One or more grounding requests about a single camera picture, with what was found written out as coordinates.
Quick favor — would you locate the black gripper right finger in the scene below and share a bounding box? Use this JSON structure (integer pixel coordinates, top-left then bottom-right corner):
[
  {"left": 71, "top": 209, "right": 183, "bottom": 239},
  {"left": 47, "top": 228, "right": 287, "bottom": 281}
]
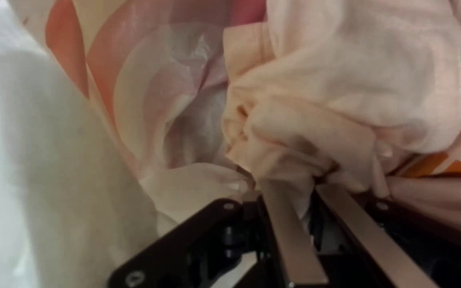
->
[{"left": 314, "top": 182, "right": 461, "bottom": 288}]

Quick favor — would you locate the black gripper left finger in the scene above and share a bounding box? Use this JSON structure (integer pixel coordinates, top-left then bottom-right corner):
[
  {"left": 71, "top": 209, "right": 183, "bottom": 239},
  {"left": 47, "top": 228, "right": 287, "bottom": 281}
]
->
[{"left": 108, "top": 180, "right": 332, "bottom": 288}]

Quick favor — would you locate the peach shirt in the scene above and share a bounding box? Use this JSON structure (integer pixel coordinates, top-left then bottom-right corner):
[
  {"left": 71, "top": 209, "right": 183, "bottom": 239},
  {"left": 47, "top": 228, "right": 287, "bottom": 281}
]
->
[{"left": 221, "top": 0, "right": 461, "bottom": 217}]

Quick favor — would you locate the white orange plastic bag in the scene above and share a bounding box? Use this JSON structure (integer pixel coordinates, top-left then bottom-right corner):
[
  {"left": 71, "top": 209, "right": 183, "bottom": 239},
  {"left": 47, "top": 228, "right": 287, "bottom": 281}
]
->
[{"left": 0, "top": 0, "right": 461, "bottom": 288}]

